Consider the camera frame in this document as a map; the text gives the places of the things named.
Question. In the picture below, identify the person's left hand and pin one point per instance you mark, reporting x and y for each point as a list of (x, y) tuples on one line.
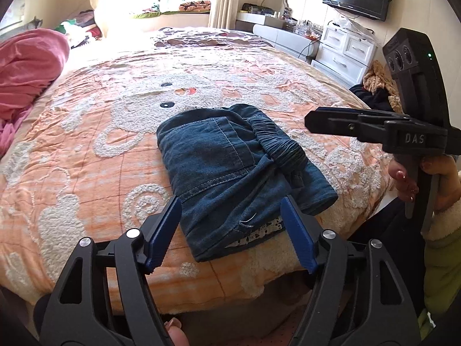
[(177, 333)]

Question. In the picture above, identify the beige curtain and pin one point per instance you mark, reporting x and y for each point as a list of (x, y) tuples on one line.
[(223, 0)]

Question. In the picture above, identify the window seat bedding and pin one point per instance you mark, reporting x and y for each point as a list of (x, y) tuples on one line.
[(180, 9)]

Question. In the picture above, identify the white vanity table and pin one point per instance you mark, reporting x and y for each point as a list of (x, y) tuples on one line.
[(277, 32)]

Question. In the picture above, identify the white plastic bag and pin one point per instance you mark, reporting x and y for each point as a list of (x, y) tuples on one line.
[(345, 22)]

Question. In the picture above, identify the person's right forearm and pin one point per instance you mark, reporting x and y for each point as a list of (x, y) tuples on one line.
[(444, 259)]

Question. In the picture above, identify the blue denim pants lace hem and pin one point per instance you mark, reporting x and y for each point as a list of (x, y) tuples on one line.
[(216, 165)]

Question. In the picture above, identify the yellow knit cloth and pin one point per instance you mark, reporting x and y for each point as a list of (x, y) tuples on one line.
[(381, 79)]

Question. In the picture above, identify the grey quilted pillow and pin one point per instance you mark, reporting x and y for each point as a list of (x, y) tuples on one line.
[(212, 38)]

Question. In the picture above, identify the white drawer dresser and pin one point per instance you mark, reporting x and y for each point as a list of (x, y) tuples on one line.
[(345, 52)]

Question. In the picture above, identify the pink velvet blanket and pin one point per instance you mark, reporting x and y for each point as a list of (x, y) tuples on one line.
[(28, 72)]

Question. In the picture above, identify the pile of colourful clothes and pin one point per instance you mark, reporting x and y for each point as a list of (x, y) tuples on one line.
[(83, 29)]

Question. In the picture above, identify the black cloth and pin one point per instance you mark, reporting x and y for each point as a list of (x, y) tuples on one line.
[(367, 97)]

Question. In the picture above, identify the person's right hand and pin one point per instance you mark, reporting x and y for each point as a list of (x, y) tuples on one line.
[(444, 180)]

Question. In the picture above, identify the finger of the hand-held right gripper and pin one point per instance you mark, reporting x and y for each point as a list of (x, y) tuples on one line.
[(331, 120)]

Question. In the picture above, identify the orange printed bunny blanket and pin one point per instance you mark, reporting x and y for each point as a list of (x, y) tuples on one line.
[(90, 158)]

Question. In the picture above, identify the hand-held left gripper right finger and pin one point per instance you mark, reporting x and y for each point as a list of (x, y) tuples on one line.
[(297, 234)]

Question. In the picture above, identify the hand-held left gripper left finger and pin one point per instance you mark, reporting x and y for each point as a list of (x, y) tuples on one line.
[(164, 234)]

